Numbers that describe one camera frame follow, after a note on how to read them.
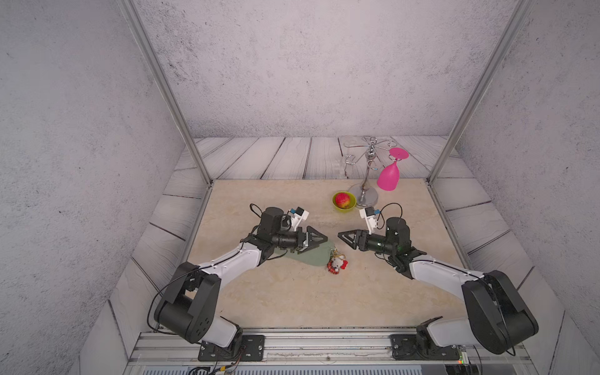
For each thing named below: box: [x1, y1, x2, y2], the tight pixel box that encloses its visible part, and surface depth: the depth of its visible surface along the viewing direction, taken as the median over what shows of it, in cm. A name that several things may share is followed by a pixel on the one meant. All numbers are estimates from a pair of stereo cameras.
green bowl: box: [332, 190, 358, 214], surface depth 109 cm
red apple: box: [335, 192, 351, 210], surface depth 109 cm
